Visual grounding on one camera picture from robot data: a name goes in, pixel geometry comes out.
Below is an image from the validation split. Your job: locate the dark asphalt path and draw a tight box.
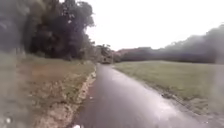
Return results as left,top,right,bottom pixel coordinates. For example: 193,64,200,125
66,63,214,128

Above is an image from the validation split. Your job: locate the green grass field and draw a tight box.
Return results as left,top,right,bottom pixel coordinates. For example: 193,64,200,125
112,59,224,118

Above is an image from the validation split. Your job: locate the dark dense wood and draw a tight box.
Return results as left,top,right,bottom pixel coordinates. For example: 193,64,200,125
0,0,114,64

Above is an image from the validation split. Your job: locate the grass verge with bare patches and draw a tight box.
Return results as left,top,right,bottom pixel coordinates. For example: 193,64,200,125
0,52,98,128

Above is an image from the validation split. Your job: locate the distant line of trees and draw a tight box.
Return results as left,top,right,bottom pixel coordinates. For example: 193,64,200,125
113,23,224,65

